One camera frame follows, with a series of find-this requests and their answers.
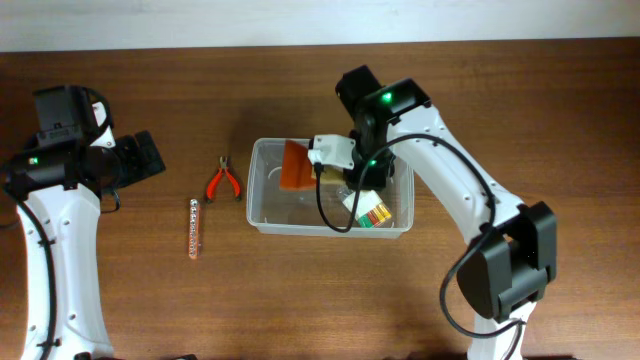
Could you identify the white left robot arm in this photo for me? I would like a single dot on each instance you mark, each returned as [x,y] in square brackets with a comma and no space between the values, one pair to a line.
[57,184]

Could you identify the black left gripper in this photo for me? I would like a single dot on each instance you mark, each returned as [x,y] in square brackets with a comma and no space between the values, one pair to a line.
[139,168]

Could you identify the orange scraper wooden handle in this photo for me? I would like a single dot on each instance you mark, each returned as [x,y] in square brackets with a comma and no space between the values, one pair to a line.
[298,173]

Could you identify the colourful bit set case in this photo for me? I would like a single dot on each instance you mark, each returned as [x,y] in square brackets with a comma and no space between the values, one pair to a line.
[371,211]

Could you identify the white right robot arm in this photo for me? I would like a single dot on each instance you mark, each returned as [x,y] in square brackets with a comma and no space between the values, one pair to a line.
[490,292]

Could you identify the orange socket rail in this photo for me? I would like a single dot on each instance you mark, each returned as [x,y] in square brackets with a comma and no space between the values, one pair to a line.
[194,243]

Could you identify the clear plastic container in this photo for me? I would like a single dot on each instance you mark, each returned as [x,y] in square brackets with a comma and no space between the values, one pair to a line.
[275,211]

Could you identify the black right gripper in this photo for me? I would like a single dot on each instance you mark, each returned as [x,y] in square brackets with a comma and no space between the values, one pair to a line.
[374,178]

